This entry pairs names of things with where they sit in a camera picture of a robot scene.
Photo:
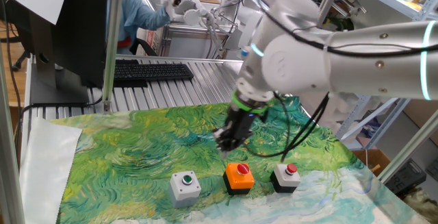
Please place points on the green blue painting print cloth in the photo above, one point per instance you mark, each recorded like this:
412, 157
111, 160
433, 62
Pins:
154, 142

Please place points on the person in blue shirt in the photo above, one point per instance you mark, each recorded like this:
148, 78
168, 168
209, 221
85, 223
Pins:
137, 15

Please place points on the grey box green push button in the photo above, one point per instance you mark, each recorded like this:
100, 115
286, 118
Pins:
184, 191

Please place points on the brown cardboard box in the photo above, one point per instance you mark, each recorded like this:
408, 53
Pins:
373, 157

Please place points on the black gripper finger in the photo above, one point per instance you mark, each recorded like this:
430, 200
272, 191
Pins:
220, 141
236, 147

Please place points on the black keyboard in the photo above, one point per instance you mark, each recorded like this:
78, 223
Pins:
154, 71

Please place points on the black red office chair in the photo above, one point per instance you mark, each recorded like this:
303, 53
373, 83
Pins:
142, 47

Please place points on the white black box red button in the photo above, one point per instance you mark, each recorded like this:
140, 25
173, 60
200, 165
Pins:
284, 181

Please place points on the black computer monitor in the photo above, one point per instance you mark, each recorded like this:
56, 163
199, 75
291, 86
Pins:
82, 28

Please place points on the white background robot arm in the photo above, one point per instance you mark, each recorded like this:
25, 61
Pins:
236, 11

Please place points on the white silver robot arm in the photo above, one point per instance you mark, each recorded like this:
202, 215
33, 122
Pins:
342, 66

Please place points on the beige fuzzy cloth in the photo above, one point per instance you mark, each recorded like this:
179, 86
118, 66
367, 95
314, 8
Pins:
424, 207

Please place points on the orange box red mushroom button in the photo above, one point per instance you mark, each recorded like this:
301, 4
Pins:
237, 181

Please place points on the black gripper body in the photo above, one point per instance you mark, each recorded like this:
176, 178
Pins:
241, 124

